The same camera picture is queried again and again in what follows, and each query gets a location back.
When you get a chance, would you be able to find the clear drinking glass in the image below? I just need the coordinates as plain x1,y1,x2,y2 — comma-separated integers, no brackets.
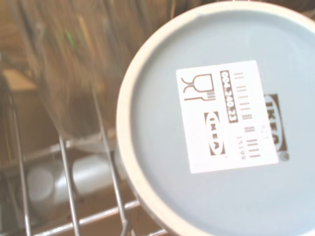
14,0,128,146

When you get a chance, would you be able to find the metal wire dishwasher rack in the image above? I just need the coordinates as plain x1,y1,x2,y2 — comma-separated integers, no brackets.
0,0,173,236

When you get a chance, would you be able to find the gray ceramic mug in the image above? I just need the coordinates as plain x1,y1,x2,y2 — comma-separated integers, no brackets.
116,0,315,236

